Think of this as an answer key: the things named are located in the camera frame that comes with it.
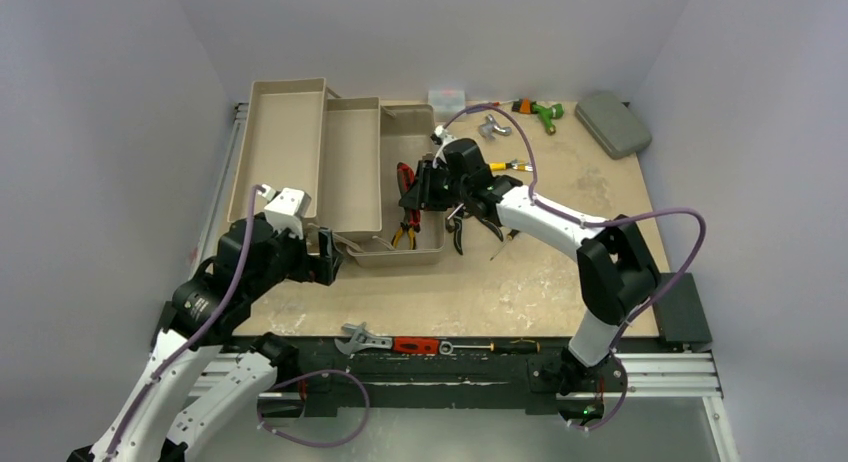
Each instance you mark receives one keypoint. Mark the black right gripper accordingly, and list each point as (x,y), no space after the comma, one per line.
(431,186)

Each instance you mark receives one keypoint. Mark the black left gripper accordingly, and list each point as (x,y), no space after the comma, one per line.
(313,267)

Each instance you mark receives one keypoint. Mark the red black folding tool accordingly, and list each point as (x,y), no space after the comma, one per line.
(405,179)

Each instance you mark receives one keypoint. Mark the yellow black pliers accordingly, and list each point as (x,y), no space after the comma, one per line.
(404,234)

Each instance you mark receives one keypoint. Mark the beige plastic tool box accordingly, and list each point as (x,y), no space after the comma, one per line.
(343,152)

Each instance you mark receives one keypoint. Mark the yellow black screwdriver large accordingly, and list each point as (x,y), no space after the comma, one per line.
(507,238)

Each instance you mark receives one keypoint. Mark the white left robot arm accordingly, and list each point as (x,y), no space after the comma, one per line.
(158,422)

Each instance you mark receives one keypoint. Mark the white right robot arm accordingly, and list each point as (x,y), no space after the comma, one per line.
(617,271)

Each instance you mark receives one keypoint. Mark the clear plastic screw box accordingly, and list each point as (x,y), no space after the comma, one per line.
(446,102)

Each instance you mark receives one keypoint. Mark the red blue small screwdriver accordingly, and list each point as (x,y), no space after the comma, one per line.
(507,105)

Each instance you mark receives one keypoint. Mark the green orange spray nozzle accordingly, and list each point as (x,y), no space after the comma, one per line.
(546,114)

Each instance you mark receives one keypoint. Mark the black left corner block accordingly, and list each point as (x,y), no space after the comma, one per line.
(164,322)

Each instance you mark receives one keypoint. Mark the black corner block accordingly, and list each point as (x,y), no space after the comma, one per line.
(680,317)
(164,322)

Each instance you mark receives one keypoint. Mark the black orange screwdriver on base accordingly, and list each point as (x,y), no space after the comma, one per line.
(513,347)

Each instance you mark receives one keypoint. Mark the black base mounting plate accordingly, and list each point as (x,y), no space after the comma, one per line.
(319,356)

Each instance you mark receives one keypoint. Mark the grey sharpening stone block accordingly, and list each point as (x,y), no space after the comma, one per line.
(612,125)

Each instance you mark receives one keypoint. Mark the black right corner block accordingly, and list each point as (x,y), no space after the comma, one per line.
(680,317)

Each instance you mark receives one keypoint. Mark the small black handled hammer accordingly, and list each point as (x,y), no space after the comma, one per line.
(454,218)

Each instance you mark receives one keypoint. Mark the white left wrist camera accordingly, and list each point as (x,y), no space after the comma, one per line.
(285,209)

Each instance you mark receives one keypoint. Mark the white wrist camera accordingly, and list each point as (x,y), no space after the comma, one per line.
(285,209)
(442,138)

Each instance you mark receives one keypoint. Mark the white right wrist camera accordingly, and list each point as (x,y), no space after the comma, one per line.
(442,138)

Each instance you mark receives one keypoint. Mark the red handled adjustable wrench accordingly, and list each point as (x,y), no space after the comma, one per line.
(360,339)

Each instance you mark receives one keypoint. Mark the aluminium frame rail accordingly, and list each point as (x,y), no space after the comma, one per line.
(669,373)

